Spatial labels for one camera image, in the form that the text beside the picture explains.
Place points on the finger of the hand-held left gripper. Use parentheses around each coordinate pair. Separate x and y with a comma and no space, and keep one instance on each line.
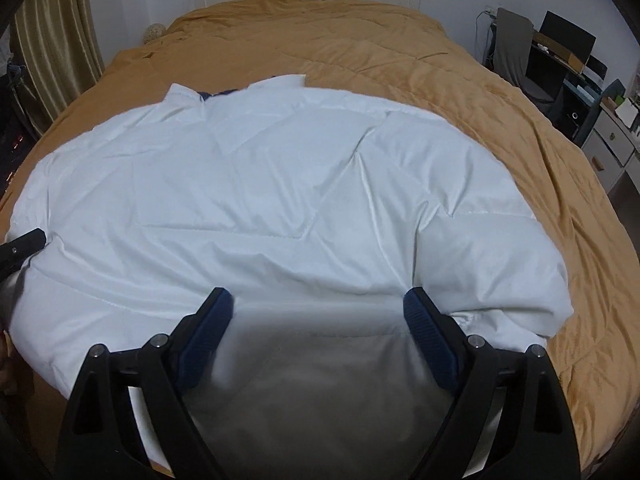
(22,250)

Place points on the black monitor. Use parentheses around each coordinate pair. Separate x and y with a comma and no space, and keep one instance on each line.
(567,37)

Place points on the chair with grey cloth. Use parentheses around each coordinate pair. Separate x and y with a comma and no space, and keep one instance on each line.
(515,50)

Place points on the bed with orange quilt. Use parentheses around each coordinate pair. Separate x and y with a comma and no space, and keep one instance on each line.
(400,60)

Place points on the gold curtain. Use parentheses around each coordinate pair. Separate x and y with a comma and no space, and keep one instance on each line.
(55,50)

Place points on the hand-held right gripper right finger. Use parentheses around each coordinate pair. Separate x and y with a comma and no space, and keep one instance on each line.
(430,335)

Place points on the white drawer cabinet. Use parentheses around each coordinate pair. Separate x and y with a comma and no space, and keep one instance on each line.
(610,150)

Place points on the white puffer jacket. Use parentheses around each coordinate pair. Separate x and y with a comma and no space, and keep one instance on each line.
(250,185)

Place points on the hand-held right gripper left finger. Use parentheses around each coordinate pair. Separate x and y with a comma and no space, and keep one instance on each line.
(210,330)

